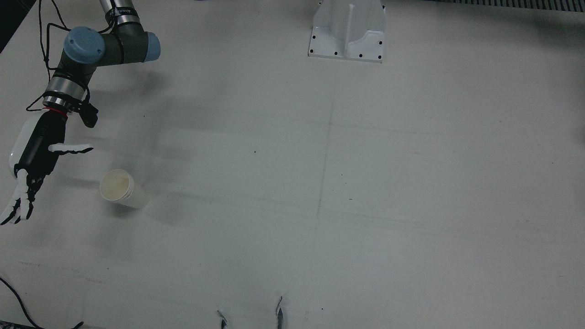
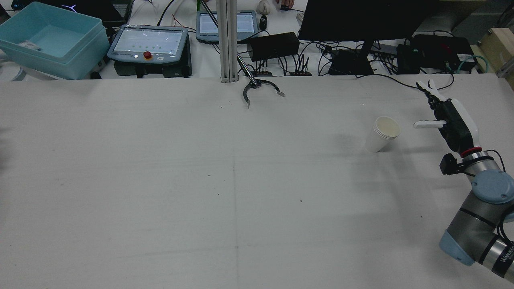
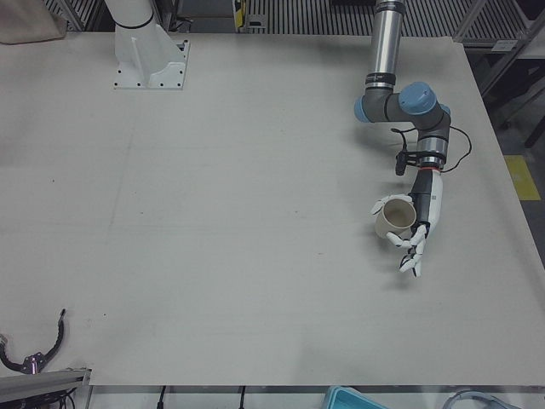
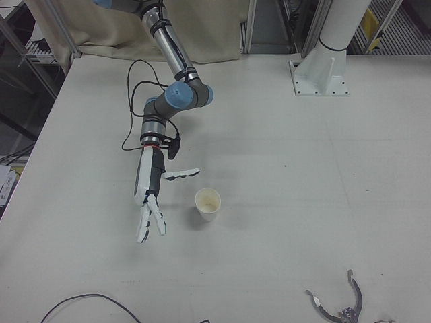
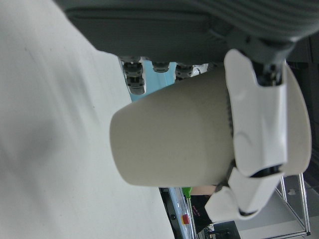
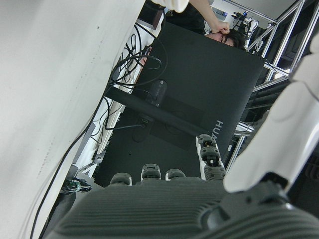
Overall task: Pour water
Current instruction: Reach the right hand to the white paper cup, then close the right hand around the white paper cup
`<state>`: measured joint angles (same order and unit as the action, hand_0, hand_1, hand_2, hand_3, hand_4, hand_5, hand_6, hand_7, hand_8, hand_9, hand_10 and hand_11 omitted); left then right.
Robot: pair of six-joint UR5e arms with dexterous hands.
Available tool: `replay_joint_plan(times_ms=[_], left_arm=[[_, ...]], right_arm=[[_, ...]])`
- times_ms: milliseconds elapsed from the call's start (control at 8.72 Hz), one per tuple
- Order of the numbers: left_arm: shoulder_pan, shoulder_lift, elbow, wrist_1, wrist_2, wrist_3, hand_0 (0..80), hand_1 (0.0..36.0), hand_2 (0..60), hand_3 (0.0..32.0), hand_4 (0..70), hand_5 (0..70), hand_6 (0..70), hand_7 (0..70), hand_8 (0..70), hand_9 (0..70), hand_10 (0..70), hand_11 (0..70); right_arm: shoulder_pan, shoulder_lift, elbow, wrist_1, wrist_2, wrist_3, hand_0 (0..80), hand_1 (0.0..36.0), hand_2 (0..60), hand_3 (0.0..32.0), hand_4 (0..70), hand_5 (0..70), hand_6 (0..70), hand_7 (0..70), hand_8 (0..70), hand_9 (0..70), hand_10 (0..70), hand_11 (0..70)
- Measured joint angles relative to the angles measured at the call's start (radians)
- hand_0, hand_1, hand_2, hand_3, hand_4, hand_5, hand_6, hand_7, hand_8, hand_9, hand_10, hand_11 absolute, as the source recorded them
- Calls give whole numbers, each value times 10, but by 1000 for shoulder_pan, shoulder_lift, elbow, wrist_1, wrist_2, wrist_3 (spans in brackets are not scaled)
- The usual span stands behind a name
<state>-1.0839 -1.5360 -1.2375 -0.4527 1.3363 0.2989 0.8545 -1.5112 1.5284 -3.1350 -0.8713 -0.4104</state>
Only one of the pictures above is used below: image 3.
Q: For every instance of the beige fabric cover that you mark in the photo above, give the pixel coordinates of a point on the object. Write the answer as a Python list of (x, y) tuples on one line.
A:
[(25, 21)]

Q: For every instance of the yellow black striped post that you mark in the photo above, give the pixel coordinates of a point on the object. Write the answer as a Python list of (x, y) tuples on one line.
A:
[(239, 13)]

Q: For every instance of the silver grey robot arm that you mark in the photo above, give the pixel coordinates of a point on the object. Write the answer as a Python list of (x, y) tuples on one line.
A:
[(385, 42)]

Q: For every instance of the black metal claw tool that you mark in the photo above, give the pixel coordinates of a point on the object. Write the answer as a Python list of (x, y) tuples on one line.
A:
[(32, 362)]

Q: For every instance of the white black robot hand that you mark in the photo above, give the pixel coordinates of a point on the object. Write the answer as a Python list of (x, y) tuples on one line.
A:
[(430, 200)]

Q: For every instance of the white paper cup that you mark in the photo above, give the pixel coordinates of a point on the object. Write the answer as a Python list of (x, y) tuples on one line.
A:
[(396, 217)]

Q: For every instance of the aluminium frame rack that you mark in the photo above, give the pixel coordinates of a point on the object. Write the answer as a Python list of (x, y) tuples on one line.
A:
[(472, 42)]

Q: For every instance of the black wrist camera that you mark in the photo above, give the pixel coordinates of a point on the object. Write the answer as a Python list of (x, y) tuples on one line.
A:
[(401, 164)]

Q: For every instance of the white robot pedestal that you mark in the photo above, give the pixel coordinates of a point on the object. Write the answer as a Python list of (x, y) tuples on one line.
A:
[(140, 55)]

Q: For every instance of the teal plastic bin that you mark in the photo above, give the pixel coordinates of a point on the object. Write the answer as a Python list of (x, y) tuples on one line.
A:
[(353, 400)]

